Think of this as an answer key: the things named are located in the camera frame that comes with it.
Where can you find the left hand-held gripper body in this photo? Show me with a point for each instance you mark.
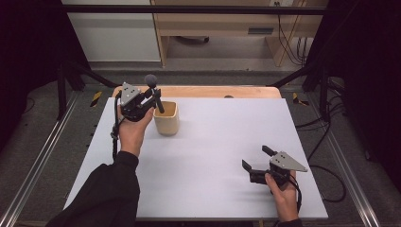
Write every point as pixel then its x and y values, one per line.
pixel 130 94

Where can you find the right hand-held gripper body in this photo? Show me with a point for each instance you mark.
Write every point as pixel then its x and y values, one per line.
pixel 285 164

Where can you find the cream square cup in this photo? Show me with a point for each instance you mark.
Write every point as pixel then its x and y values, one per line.
pixel 166 124

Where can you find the person's right hand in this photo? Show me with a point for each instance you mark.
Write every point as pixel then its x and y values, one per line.
pixel 285 201

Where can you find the person's left hand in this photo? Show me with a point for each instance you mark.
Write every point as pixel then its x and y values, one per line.
pixel 132 135

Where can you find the yellow black floor tape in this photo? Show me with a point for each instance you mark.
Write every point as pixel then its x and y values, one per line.
pixel 296 98
pixel 96 98

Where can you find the white cabinet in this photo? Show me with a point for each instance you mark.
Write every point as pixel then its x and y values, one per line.
pixel 116 38

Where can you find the black metal stand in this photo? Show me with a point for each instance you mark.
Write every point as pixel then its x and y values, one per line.
pixel 61 91
pixel 324 94

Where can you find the wooden desk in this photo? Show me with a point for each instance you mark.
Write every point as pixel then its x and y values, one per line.
pixel 214 25

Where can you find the black curtain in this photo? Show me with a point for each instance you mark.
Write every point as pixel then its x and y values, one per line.
pixel 28 63
pixel 362 78

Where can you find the white power outlet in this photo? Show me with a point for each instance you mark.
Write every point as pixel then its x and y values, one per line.
pixel 282 2

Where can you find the aluminium floor rail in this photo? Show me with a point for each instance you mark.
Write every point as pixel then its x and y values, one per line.
pixel 356 189
pixel 34 170

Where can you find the black metal frame bar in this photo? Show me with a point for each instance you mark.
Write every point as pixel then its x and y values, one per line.
pixel 189 9

